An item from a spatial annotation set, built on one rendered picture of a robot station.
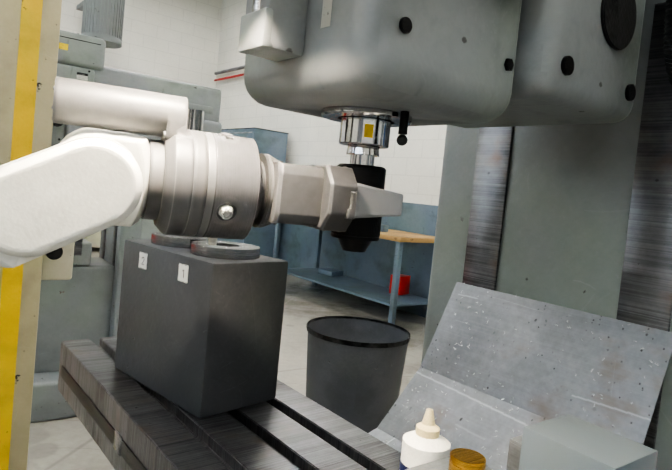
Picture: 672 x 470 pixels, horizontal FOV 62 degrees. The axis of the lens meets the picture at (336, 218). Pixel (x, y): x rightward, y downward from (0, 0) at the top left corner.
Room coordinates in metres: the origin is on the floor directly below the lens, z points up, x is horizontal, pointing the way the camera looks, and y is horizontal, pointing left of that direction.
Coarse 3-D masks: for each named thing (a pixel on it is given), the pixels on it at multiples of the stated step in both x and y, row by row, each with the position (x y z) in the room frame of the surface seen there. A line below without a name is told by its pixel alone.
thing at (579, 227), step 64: (640, 64) 0.70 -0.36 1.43; (448, 128) 0.93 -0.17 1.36; (512, 128) 0.83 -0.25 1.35; (576, 128) 0.76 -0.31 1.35; (640, 128) 0.69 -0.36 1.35; (448, 192) 0.92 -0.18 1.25; (512, 192) 0.83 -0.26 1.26; (576, 192) 0.75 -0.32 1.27; (640, 192) 0.68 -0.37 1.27; (448, 256) 0.91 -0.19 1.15; (512, 256) 0.82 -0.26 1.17; (576, 256) 0.74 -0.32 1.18; (640, 256) 0.68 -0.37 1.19; (640, 320) 0.67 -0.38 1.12
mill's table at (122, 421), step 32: (64, 352) 0.87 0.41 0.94; (96, 352) 0.85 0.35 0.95; (64, 384) 0.86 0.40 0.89; (96, 384) 0.74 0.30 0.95; (128, 384) 0.73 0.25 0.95; (96, 416) 0.72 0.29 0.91; (128, 416) 0.64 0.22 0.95; (160, 416) 0.64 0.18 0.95; (192, 416) 0.65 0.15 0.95; (224, 416) 0.66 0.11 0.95; (256, 416) 0.67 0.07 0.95; (288, 416) 0.71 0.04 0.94; (320, 416) 0.69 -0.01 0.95; (128, 448) 0.63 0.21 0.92; (160, 448) 0.57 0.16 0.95; (192, 448) 0.57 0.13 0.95; (224, 448) 0.58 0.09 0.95; (256, 448) 0.59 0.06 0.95; (288, 448) 0.60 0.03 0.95; (320, 448) 0.60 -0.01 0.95; (352, 448) 0.61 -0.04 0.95; (384, 448) 0.62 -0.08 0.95
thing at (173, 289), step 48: (144, 240) 0.80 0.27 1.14; (192, 240) 0.76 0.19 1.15; (144, 288) 0.75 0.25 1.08; (192, 288) 0.67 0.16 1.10; (240, 288) 0.68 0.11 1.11; (144, 336) 0.74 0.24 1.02; (192, 336) 0.66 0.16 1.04; (240, 336) 0.68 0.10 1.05; (144, 384) 0.73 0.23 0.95; (192, 384) 0.66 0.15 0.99; (240, 384) 0.69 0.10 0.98
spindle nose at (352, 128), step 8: (344, 120) 0.52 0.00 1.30; (352, 120) 0.51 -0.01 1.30; (360, 120) 0.51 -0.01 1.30; (368, 120) 0.51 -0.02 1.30; (376, 120) 0.51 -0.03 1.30; (384, 120) 0.51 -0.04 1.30; (344, 128) 0.52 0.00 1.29; (352, 128) 0.51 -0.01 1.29; (360, 128) 0.51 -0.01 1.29; (376, 128) 0.51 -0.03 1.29; (384, 128) 0.51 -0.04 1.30; (344, 136) 0.51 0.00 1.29; (352, 136) 0.51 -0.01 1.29; (360, 136) 0.51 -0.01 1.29; (376, 136) 0.51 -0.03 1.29; (384, 136) 0.51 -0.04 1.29; (344, 144) 0.53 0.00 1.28; (368, 144) 0.51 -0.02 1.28; (376, 144) 0.51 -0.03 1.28; (384, 144) 0.51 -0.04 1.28
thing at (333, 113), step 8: (328, 112) 0.51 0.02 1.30; (336, 112) 0.50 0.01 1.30; (344, 112) 0.49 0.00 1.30; (352, 112) 0.49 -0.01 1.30; (360, 112) 0.49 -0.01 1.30; (368, 112) 0.49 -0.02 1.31; (376, 112) 0.49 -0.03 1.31; (384, 112) 0.49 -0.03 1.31; (392, 112) 0.49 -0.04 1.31; (336, 120) 0.55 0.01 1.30; (392, 120) 0.51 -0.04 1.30
